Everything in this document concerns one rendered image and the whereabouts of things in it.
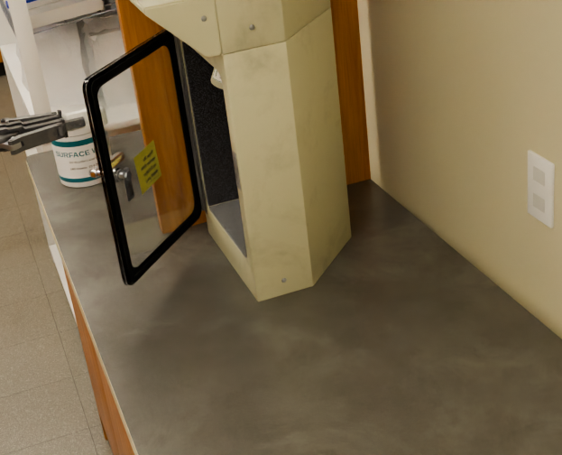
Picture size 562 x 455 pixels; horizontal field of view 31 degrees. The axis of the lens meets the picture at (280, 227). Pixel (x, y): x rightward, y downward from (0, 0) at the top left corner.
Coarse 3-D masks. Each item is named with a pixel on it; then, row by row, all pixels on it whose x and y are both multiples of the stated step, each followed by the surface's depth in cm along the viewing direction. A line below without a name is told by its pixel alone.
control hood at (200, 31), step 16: (144, 0) 159; (160, 0) 158; (176, 0) 156; (192, 0) 157; (208, 0) 158; (160, 16) 156; (176, 16) 157; (192, 16) 158; (208, 16) 159; (176, 32) 158; (192, 32) 159; (208, 32) 160; (208, 48) 161
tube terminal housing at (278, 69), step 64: (256, 0) 160; (320, 0) 176; (256, 64) 165; (320, 64) 179; (256, 128) 169; (320, 128) 182; (256, 192) 174; (320, 192) 185; (256, 256) 179; (320, 256) 188
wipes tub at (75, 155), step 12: (72, 132) 232; (84, 132) 233; (60, 144) 234; (72, 144) 234; (84, 144) 234; (60, 156) 236; (72, 156) 235; (84, 156) 235; (96, 156) 237; (60, 168) 239; (72, 168) 237; (84, 168) 237; (60, 180) 242; (72, 180) 238; (84, 180) 238; (96, 180) 239
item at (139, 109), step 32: (160, 32) 185; (160, 64) 186; (128, 96) 177; (160, 96) 187; (128, 128) 178; (160, 128) 188; (128, 160) 179; (160, 160) 189; (160, 192) 190; (192, 192) 202; (128, 224) 181; (160, 224) 191
